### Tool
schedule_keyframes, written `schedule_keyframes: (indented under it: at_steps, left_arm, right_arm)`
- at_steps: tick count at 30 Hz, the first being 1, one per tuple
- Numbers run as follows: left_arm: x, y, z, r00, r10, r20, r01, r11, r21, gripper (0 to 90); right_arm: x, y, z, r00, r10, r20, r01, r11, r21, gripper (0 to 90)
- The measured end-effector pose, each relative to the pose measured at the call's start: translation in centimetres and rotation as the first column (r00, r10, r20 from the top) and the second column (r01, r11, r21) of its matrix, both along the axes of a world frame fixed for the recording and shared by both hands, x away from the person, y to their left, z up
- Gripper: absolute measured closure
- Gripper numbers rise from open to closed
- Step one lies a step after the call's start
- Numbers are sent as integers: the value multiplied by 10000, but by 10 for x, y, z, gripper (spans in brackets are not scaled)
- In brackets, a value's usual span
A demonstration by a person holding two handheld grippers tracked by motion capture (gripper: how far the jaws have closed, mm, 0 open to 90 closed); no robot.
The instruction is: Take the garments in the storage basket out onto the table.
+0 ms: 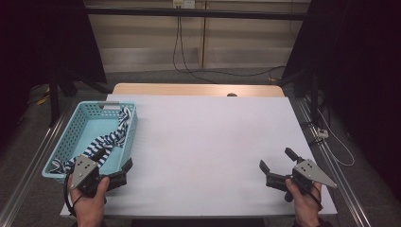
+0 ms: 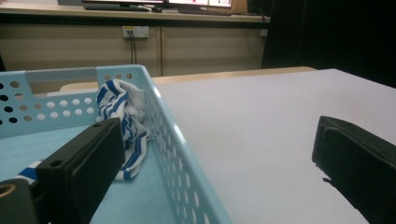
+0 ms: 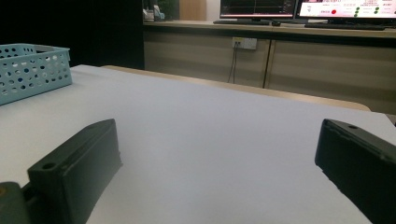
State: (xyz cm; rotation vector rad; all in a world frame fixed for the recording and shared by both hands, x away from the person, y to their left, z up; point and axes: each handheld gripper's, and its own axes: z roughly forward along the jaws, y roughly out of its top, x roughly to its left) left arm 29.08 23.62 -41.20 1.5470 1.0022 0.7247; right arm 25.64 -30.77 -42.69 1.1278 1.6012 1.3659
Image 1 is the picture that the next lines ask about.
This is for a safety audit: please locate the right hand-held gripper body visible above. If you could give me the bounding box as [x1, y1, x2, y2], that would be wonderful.
[289, 158, 338, 195]

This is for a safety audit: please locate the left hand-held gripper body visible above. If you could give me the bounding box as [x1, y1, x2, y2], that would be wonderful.
[69, 154, 111, 199]

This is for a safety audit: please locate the blue white striped baby romper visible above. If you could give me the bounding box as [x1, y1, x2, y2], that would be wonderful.
[50, 106, 132, 175]

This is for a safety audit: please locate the turquoise plastic basket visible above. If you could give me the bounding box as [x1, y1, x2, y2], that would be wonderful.
[41, 100, 139, 184]

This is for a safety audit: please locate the person's right hand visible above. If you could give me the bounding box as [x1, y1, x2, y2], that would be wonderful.
[286, 177, 323, 227]

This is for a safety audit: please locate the person's left hand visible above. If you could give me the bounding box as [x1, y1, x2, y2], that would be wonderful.
[68, 176, 111, 227]

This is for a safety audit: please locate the black metal stand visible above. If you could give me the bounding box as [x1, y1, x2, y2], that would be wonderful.
[46, 67, 112, 128]

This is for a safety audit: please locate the white table sheet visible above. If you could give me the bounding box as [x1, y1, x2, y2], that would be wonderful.
[60, 94, 338, 218]

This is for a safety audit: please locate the black curtain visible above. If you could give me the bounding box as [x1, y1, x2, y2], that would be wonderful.
[282, 0, 401, 202]
[0, 0, 108, 152]

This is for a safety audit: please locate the black horizontal bar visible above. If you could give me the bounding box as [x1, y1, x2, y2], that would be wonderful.
[84, 7, 311, 22]

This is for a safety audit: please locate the aluminium rail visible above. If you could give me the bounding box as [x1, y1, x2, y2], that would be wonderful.
[0, 99, 76, 227]
[292, 96, 374, 227]

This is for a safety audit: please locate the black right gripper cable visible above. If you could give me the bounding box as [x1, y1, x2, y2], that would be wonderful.
[302, 184, 324, 211]

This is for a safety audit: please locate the white floor cable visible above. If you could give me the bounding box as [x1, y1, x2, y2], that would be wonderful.
[316, 107, 356, 167]

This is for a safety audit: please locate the black hanging wall cable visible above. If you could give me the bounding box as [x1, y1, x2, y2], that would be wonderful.
[179, 15, 287, 78]
[172, 15, 218, 84]

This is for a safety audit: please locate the white wall socket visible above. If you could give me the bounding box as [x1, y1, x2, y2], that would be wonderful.
[172, 0, 197, 9]

